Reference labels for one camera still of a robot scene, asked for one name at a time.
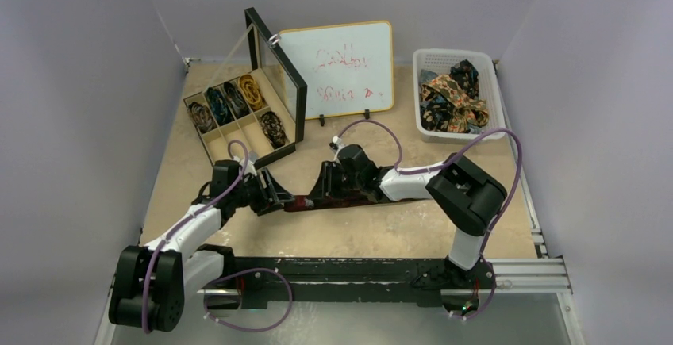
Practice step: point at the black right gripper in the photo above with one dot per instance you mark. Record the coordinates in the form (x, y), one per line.
(328, 179)

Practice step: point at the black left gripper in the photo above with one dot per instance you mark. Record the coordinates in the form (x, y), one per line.
(278, 194)

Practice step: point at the dark red patterned tie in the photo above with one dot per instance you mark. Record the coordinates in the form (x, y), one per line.
(334, 200)

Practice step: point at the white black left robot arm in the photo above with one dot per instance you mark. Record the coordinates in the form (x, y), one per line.
(152, 282)

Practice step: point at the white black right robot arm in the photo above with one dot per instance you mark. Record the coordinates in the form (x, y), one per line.
(469, 196)

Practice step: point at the beige compartment tie box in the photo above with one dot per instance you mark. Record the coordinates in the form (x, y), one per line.
(247, 129)

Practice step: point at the rolled grey tie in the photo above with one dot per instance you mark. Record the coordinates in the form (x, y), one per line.
(236, 101)

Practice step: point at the rolled blue tie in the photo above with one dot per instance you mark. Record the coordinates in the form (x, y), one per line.
(219, 106)

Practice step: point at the rolled yellow tie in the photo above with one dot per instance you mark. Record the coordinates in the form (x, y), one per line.
(251, 92)

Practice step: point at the rolled brown striped tie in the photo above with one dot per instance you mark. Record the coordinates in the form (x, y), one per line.
(201, 117)

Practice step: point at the yellow framed whiteboard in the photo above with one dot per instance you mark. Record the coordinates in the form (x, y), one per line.
(348, 68)

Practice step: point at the black tie box lid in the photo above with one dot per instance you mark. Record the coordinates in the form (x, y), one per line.
(288, 86)

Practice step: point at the orange floral tie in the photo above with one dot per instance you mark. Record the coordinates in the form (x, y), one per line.
(446, 108)

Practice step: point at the white plastic basket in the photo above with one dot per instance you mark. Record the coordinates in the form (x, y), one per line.
(430, 62)

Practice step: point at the dark blue patterned tie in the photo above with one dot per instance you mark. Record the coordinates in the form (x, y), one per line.
(467, 77)

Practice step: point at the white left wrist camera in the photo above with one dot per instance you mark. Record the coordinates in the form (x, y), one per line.
(251, 157)

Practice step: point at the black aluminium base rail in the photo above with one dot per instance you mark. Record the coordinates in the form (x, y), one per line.
(426, 282)

